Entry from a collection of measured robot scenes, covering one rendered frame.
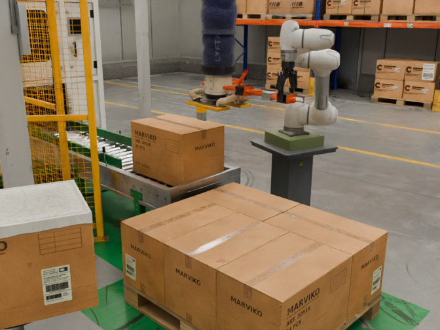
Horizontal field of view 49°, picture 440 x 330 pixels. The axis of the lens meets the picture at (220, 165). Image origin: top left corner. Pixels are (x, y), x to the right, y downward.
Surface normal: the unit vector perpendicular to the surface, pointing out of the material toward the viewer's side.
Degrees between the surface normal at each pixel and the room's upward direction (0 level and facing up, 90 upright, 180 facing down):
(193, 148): 90
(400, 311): 0
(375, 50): 90
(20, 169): 90
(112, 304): 0
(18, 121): 90
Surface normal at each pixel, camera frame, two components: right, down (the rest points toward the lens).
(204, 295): -0.70, 0.21
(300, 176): 0.49, 0.26
